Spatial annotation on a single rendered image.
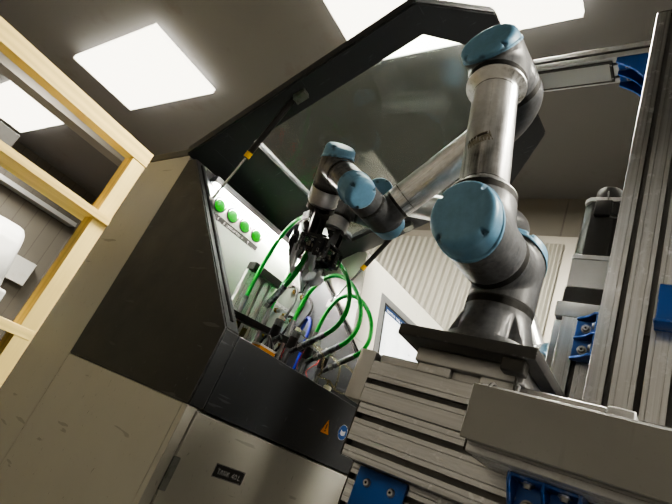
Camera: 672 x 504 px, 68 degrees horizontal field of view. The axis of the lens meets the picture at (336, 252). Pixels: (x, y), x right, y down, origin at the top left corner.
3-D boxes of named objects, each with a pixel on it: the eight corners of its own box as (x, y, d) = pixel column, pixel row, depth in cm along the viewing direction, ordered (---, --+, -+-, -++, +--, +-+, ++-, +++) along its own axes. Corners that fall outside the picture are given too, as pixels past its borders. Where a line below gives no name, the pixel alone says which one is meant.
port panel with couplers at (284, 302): (258, 346, 171) (294, 269, 182) (252, 345, 173) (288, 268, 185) (282, 361, 179) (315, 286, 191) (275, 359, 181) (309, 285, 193)
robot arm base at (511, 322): (541, 386, 84) (553, 332, 87) (519, 351, 73) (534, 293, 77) (457, 367, 93) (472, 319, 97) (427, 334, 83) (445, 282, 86)
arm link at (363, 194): (392, 202, 110) (371, 182, 119) (365, 170, 103) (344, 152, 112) (366, 226, 111) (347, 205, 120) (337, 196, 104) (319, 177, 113)
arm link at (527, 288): (545, 327, 86) (561, 260, 92) (517, 290, 78) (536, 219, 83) (481, 319, 95) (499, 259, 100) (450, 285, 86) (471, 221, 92)
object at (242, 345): (203, 411, 96) (240, 335, 102) (190, 405, 99) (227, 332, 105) (367, 483, 136) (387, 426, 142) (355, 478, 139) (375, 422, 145)
